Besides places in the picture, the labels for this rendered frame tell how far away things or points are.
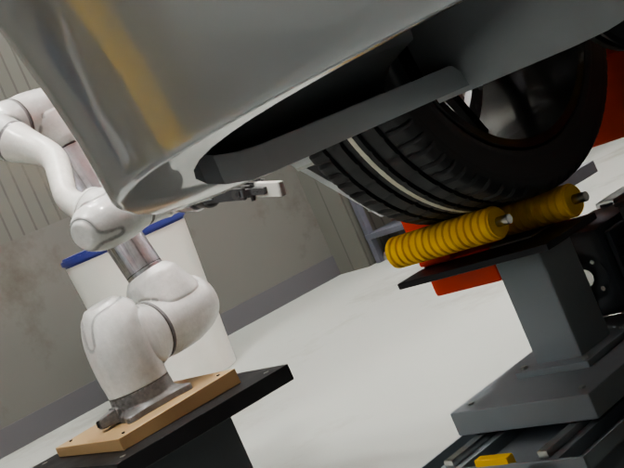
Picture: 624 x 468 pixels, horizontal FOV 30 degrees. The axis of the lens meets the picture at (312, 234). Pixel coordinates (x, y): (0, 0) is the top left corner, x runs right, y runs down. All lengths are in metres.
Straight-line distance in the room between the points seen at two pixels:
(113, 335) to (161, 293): 0.19
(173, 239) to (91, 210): 2.64
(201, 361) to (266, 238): 1.53
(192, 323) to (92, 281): 2.21
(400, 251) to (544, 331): 0.29
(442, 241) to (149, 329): 1.01
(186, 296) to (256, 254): 3.51
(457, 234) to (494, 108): 0.35
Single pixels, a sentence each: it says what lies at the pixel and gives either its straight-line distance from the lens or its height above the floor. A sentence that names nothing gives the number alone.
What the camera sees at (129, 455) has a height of 0.30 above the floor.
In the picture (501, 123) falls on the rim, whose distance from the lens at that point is 2.17.
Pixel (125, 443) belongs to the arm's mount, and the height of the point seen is 0.31.
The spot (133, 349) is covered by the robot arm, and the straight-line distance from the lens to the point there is 2.75.
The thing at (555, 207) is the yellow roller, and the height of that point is 0.49.
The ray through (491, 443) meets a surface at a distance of 2.02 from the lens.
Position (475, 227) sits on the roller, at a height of 0.52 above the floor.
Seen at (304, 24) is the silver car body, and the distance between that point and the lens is 0.73.
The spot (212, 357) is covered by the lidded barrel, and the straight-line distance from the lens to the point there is 5.09.
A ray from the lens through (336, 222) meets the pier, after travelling 6.54.
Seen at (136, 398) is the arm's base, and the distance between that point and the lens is 2.76.
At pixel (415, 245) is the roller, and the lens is 2.03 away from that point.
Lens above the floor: 0.75
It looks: 4 degrees down
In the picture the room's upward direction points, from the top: 24 degrees counter-clockwise
